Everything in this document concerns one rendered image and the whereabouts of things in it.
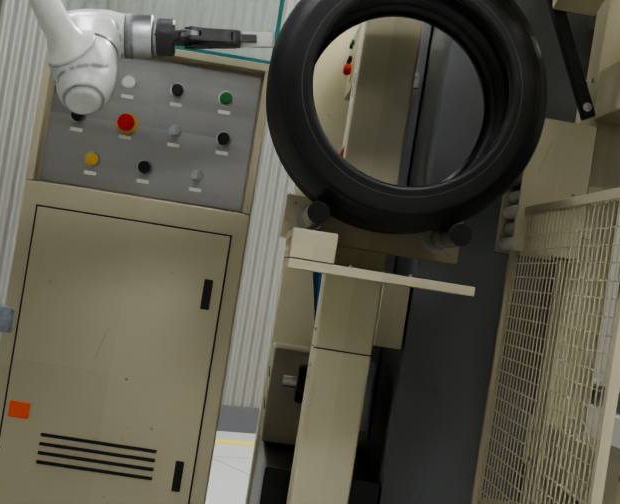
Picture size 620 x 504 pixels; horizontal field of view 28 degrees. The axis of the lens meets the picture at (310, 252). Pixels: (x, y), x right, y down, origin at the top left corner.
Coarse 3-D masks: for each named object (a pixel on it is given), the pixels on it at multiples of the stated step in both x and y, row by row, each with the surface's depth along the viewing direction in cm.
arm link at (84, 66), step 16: (32, 0) 229; (48, 0) 229; (48, 16) 229; (64, 16) 231; (48, 32) 231; (64, 32) 231; (80, 32) 233; (64, 48) 232; (80, 48) 232; (96, 48) 234; (112, 48) 242; (64, 64) 232; (80, 64) 232; (96, 64) 233; (112, 64) 238; (64, 80) 231; (80, 80) 230; (96, 80) 232; (112, 80) 236; (64, 96) 232; (80, 96) 231; (96, 96) 232; (80, 112) 234
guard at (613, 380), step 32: (608, 192) 212; (544, 224) 257; (512, 256) 283; (512, 288) 278; (544, 320) 245; (608, 320) 203; (512, 352) 269; (576, 352) 218; (608, 352) 200; (576, 384) 215; (608, 384) 195; (512, 416) 260; (544, 416) 233; (576, 416) 212; (608, 416) 195; (480, 448) 282; (544, 448) 230; (576, 448) 209; (608, 448) 195; (480, 480) 280; (512, 480) 250; (544, 480) 227
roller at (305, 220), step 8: (312, 208) 243; (320, 208) 243; (328, 208) 243; (304, 216) 256; (312, 216) 243; (320, 216) 243; (328, 216) 243; (304, 224) 268; (312, 224) 251; (320, 224) 249
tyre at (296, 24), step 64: (320, 0) 242; (384, 0) 269; (448, 0) 268; (512, 0) 247; (512, 64) 243; (320, 128) 241; (512, 128) 243; (320, 192) 245; (384, 192) 242; (448, 192) 242
